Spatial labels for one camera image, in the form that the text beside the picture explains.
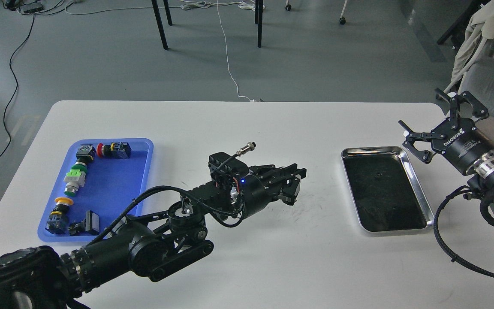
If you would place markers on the black grey switch component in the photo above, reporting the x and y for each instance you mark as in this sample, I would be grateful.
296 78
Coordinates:
85 153

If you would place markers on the black table leg left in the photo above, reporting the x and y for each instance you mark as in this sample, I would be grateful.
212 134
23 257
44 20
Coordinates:
159 21

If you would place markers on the white caster leg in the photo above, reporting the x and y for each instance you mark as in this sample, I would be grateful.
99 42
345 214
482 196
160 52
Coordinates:
342 19

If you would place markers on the red push button switch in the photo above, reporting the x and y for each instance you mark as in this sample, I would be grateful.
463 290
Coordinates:
118 150

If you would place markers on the yellow push button switch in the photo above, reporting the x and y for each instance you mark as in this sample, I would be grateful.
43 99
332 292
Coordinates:
58 220

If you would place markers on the black table leg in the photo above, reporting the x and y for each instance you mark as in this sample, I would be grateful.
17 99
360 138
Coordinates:
258 21
159 21

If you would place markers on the black right-side robot arm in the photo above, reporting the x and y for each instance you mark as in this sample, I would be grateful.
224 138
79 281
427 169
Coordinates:
481 184

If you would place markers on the grey chair with beige cloth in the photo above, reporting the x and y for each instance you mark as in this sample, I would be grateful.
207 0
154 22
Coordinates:
473 69

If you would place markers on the black table leg right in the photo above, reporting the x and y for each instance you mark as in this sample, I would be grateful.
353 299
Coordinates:
258 21

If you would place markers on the black left-side robot arm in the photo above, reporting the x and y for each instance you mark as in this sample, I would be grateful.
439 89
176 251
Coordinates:
161 232

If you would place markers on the black cylindrical left-side gripper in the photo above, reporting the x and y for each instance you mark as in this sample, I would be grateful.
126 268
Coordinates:
268 183

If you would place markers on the black cylindrical right-side gripper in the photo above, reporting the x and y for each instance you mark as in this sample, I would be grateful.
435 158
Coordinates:
465 143

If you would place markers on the black power strip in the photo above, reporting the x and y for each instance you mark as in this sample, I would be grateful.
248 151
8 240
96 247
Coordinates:
23 5

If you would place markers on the black switch block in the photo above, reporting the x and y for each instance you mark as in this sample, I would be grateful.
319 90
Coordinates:
90 224

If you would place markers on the green push button switch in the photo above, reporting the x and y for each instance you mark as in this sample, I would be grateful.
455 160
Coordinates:
75 179

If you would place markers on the silver metal tray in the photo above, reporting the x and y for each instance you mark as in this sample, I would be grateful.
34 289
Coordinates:
388 197

